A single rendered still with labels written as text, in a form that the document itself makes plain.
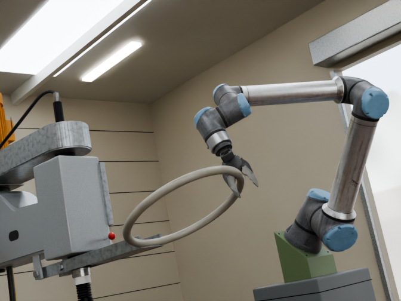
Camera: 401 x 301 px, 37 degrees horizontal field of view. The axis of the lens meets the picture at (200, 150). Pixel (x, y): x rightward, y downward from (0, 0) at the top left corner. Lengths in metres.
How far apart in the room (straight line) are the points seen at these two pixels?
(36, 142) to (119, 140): 6.89
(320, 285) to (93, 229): 1.00
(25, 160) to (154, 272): 6.78
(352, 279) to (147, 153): 7.27
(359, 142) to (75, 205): 1.21
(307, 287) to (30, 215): 1.26
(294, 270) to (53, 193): 1.15
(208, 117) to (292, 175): 5.66
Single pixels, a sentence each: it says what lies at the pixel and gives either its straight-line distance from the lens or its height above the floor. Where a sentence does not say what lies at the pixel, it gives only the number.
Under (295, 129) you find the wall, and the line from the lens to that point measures 7.84.
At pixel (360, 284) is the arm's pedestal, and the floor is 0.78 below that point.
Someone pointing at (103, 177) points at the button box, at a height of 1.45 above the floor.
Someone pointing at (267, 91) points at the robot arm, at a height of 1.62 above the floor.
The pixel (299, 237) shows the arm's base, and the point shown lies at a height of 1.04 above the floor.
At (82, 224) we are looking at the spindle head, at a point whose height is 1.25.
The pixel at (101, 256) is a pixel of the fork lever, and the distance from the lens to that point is 2.45.
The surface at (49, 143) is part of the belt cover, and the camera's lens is 2.65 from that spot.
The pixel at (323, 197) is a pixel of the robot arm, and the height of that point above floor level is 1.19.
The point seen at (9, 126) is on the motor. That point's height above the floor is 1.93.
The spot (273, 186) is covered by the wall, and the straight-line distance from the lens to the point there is 8.10.
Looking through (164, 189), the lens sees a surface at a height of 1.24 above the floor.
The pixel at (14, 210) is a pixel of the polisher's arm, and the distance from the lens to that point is 2.90.
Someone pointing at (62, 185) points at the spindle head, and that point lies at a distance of 2.57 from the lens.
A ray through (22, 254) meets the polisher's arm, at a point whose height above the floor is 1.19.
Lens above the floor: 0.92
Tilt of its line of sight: 12 degrees up
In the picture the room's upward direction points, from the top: 11 degrees counter-clockwise
